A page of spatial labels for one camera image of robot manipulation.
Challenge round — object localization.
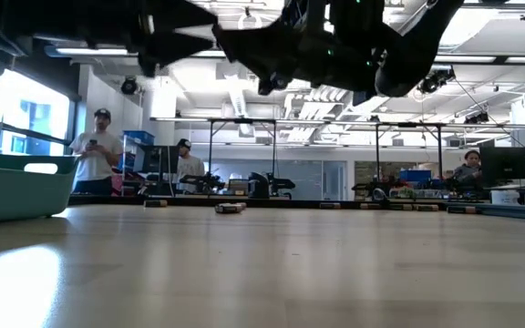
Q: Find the black distant rig frame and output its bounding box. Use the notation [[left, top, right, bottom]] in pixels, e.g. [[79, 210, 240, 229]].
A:
[[374, 119, 445, 177], [206, 117, 278, 177]]

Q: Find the black ceiling spotlight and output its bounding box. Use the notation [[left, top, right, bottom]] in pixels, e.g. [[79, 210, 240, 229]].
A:
[[119, 74, 139, 96], [417, 67, 455, 96]]

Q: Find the light green plastic bin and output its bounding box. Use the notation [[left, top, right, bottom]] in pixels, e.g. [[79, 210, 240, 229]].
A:
[[0, 151, 80, 226]]

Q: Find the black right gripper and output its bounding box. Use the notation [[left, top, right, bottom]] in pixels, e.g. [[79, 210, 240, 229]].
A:
[[211, 0, 392, 107]]

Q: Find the large bright window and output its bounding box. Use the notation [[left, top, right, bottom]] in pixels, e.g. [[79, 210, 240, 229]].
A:
[[0, 67, 73, 159]]

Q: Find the white box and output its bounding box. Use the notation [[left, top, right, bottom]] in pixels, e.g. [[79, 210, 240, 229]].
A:
[[489, 188, 521, 206]]

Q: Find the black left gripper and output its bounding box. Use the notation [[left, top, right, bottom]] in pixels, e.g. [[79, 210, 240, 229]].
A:
[[83, 0, 219, 78]]

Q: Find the blue storage box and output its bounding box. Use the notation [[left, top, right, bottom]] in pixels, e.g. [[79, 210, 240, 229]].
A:
[[398, 169, 433, 184]]

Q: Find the person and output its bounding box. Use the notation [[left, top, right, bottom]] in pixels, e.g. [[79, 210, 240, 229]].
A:
[[67, 107, 125, 197], [170, 137, 207, 184], [452, 149, 484, 190]]

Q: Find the shelf with blue bins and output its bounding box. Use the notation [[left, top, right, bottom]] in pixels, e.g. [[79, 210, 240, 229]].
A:
[[115, 128, 178, 198]]

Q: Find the black computer monitor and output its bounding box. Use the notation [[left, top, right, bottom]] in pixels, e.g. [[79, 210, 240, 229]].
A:
[[133, 144, 181, 175], [479, 144, 525, 183]]

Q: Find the long led light bar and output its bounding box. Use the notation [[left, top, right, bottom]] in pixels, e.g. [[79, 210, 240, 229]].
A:
[[43, 44, 525, 65]]

